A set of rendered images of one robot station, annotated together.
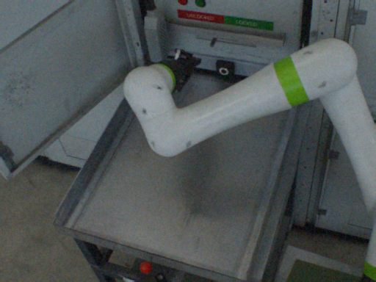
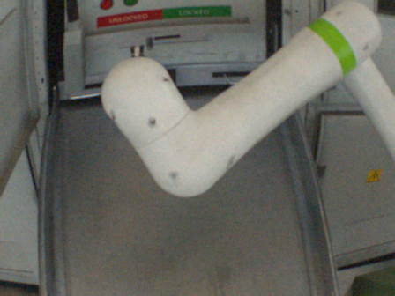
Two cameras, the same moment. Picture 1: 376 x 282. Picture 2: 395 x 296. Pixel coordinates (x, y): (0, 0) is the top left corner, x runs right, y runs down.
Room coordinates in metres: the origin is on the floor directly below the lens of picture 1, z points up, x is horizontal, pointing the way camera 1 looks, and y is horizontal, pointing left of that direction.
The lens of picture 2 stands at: (0.18, 0.43, 1.81)
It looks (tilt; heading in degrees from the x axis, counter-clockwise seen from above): 42 degrees down; 327
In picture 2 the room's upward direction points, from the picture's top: straight up
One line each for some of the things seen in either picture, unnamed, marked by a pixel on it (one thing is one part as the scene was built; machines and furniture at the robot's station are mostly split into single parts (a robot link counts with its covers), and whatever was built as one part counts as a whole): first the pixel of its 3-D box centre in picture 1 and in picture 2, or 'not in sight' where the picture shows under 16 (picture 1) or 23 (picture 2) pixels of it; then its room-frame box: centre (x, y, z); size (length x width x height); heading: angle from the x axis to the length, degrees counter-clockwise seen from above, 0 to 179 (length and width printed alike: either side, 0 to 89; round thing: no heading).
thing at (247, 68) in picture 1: (228, 62); (162, 71); (1.28, -0.18, 0.89); 0.54 x 0.05 x 0.06; 63
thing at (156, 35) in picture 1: (157, 35); (74, 55); (1.31, 0.04, 1.04); 0.08 x 0.05 x 0.17; 153
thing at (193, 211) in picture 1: (192, 162); (175, 222); (0.93, 0.00, 0.82); 0.68 x 0.62 x 0.06; 153
